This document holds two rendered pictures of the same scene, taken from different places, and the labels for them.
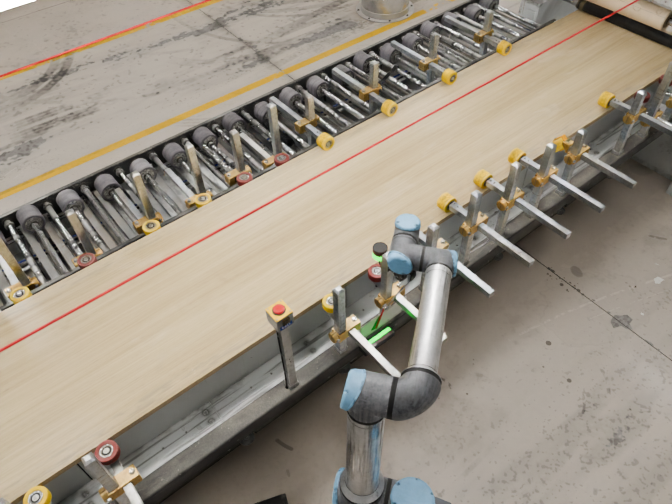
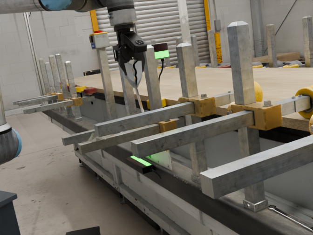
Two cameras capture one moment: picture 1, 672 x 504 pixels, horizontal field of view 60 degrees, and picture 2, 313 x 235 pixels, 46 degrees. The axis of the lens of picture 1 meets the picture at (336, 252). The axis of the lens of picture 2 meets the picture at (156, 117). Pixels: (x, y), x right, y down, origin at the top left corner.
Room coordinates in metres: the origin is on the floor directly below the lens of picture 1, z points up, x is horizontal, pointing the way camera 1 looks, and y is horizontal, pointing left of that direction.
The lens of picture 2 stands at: (1.75, -1.49, 1.15)
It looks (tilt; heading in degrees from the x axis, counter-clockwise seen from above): 12 degrees down; 102
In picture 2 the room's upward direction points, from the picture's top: 9 degrees counter-clockwise
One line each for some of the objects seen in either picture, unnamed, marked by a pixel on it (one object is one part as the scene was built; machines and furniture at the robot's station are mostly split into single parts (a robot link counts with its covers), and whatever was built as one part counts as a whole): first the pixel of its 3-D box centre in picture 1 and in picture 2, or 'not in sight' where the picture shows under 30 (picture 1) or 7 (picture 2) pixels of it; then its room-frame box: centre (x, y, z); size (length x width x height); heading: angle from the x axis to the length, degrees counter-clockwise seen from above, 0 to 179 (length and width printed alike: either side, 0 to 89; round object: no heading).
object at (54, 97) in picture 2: not in sight; (48, 99); (0.38, 1.11, 0.84); 0.44 x 0.03 x 0.04; 37
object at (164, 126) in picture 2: (389, 295); (162, 125); (1.50, -0.22, 0.85); 0.14 x 0.06 x 0.05; 127
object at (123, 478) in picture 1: (120, 483); (75, 100); (0.75, 0.78, 0.84); 0.14 x 0.06 x 0.05; 127
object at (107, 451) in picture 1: (111, 456); (91, 95); (0.84, 0.83, 0.85); 0.08 x 0.08 x 0.11
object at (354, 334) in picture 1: (362, 342); (115, 128); (1.28, -0.09, 0.82); 0.44 x 0.03 x 0.04; 37
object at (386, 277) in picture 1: (386, 291); (157, 112); (1.48, -0.20, 0.89); 0.04 x 0.04 x 0.48; 37
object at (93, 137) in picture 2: not in sight; (100, 134); (1.32, -0.38, 0.87); 0.09 x 0.07 x 0.02; 37
